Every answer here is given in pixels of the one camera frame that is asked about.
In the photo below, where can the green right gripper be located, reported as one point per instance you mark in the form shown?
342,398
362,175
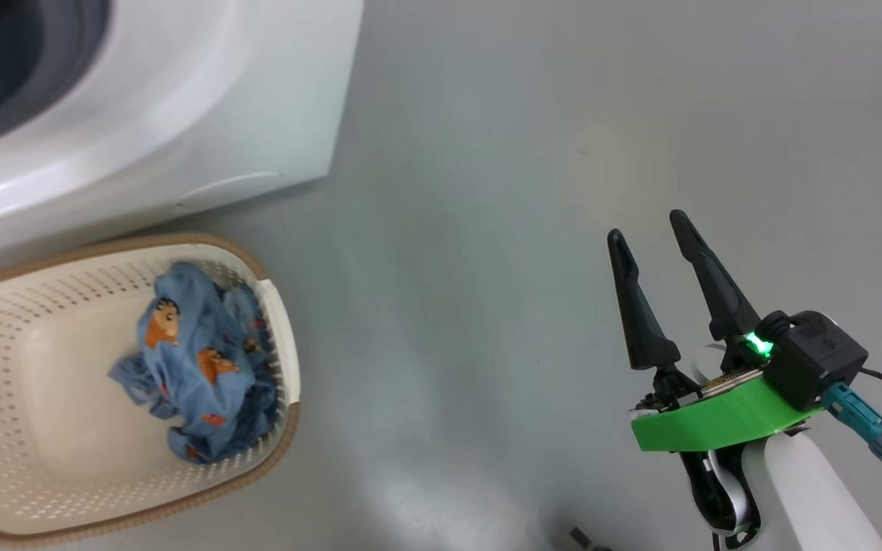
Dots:
717,421

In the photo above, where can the blue cartoon print garment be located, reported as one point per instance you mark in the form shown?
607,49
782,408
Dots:
196,360

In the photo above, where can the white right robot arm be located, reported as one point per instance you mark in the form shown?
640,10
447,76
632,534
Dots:
816,497

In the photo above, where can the white front-load washing machine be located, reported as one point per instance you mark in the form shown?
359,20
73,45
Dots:
219,92

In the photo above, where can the grey rubber door gasket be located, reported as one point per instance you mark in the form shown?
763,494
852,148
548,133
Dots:
20,84

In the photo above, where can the round white filter cover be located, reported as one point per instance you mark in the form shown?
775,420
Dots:
227,187

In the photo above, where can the cream perforated laundry basket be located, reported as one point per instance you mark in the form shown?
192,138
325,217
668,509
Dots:
50,428

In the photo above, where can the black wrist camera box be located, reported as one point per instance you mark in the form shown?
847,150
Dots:
816,360

